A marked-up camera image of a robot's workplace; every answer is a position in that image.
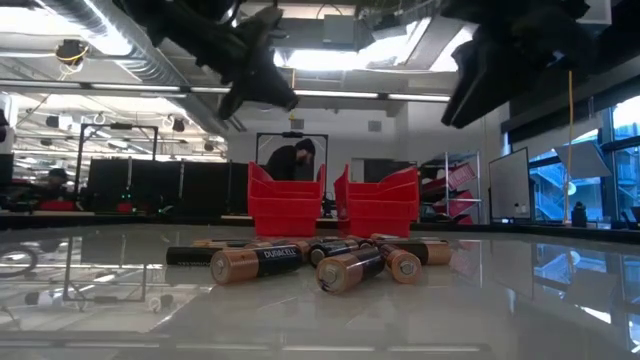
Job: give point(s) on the black copper AAA battery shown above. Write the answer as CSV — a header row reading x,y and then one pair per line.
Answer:
x,y
192,256
332,249
220,243

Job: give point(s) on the grey wall vent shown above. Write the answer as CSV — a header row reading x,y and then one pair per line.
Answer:
x,y
375,126

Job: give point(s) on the red plastic bin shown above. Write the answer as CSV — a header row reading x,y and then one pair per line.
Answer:
x,y
382,202
285,200

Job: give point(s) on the dark bottle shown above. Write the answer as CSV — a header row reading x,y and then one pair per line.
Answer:
x,y
579,214

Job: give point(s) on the person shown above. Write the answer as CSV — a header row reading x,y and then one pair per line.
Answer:
x,y
55,180
292,160

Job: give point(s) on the red shelf bin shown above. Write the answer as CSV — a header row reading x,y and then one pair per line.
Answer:
x,y
460,176
457,202

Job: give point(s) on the metal shelf rack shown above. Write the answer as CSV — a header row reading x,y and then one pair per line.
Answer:
x,y
446,185

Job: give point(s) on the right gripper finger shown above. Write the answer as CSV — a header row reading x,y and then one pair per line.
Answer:
x,y
492,90
465,80

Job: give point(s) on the long ceiling strip light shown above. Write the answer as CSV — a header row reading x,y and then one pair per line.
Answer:
x,y
350,94
135,87

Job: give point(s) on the grey hanging panel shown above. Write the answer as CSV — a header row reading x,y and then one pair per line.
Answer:
x,y
582,160

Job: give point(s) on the black metal frame rig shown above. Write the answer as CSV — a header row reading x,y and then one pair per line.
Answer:
x,y
270,134
117,126

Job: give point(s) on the black partition wall panel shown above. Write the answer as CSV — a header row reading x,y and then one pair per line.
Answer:
x,y
200,185

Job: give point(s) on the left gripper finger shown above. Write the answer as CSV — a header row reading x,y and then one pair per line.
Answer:
x,y
270,85
231,102

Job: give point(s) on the whiteboard on stand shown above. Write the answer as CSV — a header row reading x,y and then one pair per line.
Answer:
x,y
509,182

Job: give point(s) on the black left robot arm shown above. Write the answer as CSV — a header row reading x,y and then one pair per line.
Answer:
x,y
145,15

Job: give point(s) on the bright ceiling light panel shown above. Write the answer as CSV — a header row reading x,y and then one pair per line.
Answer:
x,y
350,55

